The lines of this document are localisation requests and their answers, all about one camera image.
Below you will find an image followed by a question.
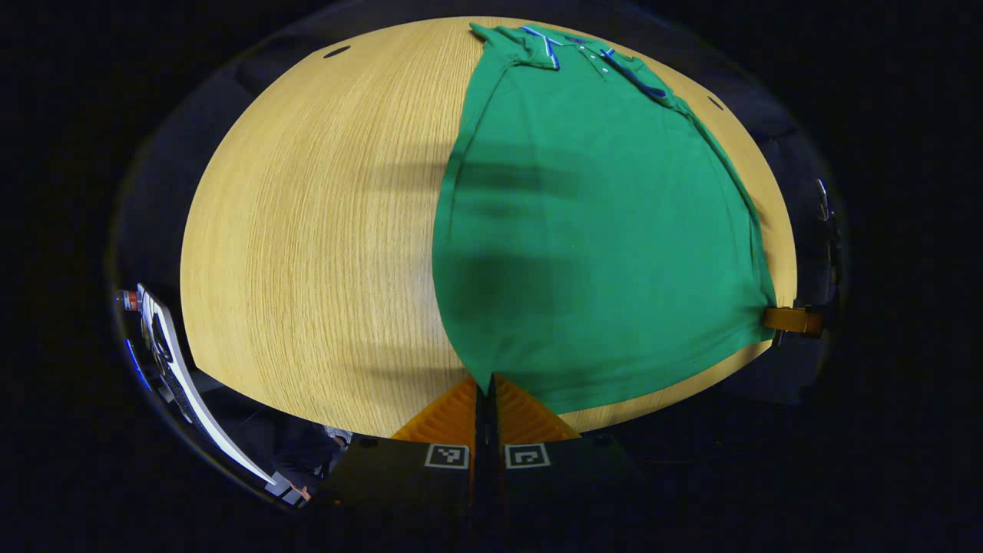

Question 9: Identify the green polo T-shirt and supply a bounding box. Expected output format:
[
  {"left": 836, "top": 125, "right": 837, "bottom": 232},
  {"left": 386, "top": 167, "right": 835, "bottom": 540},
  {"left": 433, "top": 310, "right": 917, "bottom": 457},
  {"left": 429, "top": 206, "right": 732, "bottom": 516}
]
[{"left": 432, "top": 22, "right": 778, "bottom": 416}]

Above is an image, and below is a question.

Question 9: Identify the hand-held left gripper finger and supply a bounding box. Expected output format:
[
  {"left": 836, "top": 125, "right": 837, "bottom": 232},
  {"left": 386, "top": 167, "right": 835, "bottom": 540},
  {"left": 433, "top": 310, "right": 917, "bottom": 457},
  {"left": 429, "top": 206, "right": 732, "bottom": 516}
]
[
  {"left": 487, "top": 374, "right": 655, "bottom": 536},
  {"left": 313, "top": 375, "right": 488, "bottom": 538}
]

